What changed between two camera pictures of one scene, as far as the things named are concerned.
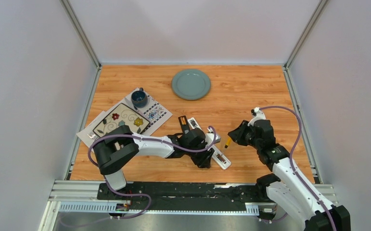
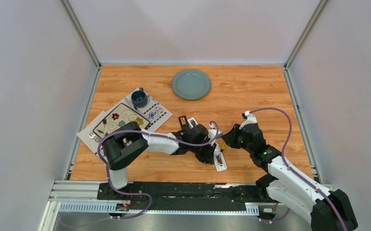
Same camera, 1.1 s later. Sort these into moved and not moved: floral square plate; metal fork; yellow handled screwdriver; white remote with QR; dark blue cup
Moved: yellow handled screwdriver
Not moved: metal fork; white remote with QR; dark blue cup; floral square plate
